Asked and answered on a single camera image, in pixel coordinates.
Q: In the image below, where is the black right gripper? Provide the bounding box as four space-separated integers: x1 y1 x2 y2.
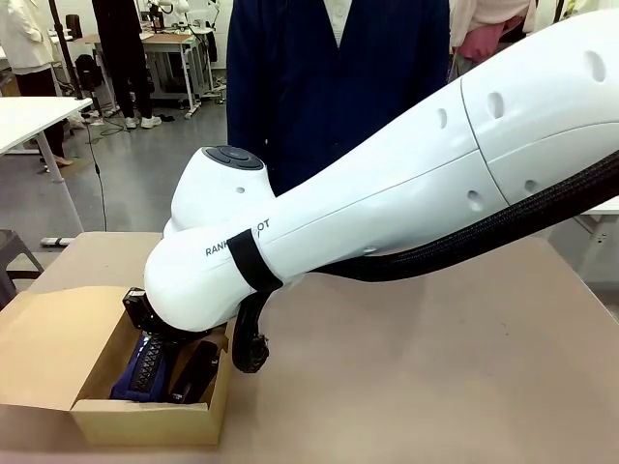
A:
121 286 168 340

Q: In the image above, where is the navy CAMPUS pencil case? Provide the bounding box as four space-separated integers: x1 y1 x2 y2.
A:
108 333 178 404

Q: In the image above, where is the black stapler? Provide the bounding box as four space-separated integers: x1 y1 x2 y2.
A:
168 339 222 405

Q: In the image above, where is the large cardboard box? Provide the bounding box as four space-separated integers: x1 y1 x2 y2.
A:
0 284 234 447

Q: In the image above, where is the grey metal stool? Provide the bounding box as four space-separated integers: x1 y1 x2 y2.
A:
0 228 45 310

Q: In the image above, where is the white table with grey leg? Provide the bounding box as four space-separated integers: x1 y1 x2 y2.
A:
0 96 95 247

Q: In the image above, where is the black bag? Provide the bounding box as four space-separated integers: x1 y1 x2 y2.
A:
74 53 104 91

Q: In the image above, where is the person in navy coat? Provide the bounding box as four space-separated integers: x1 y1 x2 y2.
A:
225 0 455 195

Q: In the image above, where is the person in black clothes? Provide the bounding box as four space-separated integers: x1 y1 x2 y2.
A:
91 0 162 130

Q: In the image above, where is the grey workbench with brown top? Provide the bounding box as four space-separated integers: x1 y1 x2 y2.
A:
72 27 218 117

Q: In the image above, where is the person in white coat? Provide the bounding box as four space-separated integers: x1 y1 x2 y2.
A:
0 0 74 168

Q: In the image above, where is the person in pink clothes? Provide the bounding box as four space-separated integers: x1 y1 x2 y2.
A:
449 0 538 65

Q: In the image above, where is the black velcro strap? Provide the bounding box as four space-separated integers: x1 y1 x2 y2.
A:
226 229 284 294

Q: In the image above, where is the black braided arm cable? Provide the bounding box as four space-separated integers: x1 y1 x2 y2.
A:
230 148 619 376

